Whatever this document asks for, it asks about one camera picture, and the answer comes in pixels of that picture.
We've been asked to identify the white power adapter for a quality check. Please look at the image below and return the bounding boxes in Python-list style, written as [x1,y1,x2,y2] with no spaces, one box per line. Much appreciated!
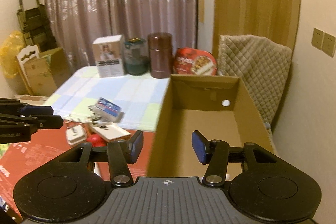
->
[66,125,87,146]

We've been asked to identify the red cat figurine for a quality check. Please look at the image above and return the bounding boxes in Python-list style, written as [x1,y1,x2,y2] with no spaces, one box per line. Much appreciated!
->
[86,134,106,147]

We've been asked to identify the clear dental floss pick box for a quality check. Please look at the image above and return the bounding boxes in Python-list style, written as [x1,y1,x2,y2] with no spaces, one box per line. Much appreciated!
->
[92,97,121,122]

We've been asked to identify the red Motul printed mat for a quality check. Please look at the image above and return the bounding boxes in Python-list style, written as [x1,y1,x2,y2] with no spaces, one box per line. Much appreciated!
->
[1,124,154,223]

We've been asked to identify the cardboard boxes on floor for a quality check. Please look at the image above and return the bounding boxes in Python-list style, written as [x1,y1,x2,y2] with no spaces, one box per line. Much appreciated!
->
[25,47,71,97]

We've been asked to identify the flat white square plate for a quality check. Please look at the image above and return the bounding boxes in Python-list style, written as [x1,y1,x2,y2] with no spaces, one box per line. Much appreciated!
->
[89,123,131,142]

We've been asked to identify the white carved chair back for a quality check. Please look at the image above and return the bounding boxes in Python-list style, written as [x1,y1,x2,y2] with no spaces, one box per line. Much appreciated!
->
[15,45,40,95]

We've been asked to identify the yellow plastic bag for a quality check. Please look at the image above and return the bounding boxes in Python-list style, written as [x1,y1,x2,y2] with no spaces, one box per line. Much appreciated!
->
[1,31,26,79]

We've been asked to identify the open brown cardboard box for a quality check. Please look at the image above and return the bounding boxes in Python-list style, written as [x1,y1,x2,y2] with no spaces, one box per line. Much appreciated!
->
[147,75,274,177]

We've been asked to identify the white humidifier product box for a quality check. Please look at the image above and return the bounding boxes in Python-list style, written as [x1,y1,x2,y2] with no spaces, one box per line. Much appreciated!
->
[92,35,125,78]

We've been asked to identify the beige quilted chair cover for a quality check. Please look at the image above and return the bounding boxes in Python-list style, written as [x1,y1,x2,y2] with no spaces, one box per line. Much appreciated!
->
[217,35,292,125]

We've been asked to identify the dark green glass jar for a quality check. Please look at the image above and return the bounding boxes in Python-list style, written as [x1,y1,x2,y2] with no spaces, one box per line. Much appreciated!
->
[124,37,149,76]

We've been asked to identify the red beef rice meal bowl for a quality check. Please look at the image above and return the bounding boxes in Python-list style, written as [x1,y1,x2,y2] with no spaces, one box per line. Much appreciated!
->
[173,47,217,76]

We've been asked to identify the brown metal thermos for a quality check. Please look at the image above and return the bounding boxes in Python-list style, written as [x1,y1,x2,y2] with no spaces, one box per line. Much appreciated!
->
[147,32,173,79]

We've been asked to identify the wall socket plates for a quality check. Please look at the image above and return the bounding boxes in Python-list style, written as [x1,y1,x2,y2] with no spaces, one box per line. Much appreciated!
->
[311,28,335,57]

